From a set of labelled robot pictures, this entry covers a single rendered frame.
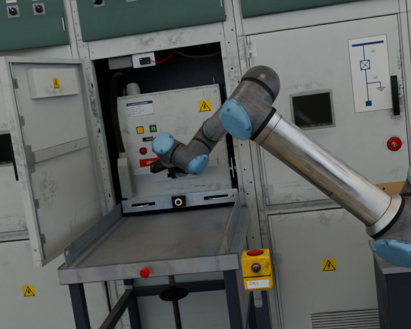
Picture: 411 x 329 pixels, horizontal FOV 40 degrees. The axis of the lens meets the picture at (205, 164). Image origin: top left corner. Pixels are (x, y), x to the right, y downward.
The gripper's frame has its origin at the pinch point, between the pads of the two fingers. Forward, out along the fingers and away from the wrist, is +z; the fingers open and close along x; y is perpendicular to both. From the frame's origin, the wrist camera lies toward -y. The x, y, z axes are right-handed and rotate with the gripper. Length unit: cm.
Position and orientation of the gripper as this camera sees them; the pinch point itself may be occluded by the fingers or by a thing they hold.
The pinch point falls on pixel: (176, 174)
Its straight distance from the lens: 251.7
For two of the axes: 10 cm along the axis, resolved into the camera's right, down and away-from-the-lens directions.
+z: 1.6, 3.6, 9.2
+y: 9.9, -1.1, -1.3
